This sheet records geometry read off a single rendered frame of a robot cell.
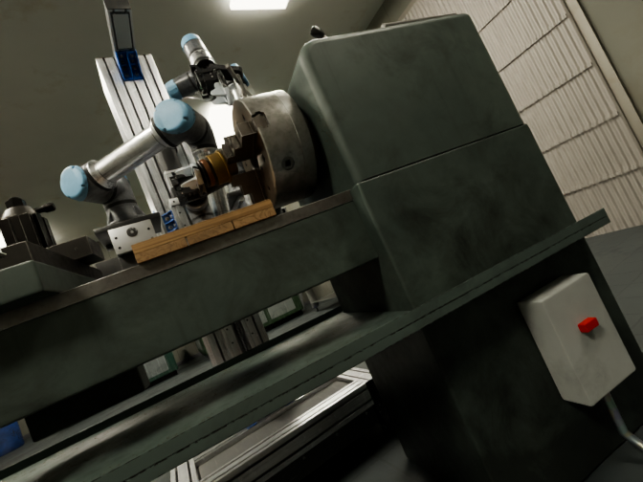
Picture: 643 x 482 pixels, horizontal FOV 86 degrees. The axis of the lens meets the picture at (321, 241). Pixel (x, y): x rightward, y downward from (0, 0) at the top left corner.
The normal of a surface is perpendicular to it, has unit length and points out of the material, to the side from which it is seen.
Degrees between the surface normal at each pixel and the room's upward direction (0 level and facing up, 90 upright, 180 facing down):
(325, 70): 90
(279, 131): 96
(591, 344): 90
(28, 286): 90
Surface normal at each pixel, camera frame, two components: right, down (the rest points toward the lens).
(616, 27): -0.83, 0.33
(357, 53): 0.28, -0.20
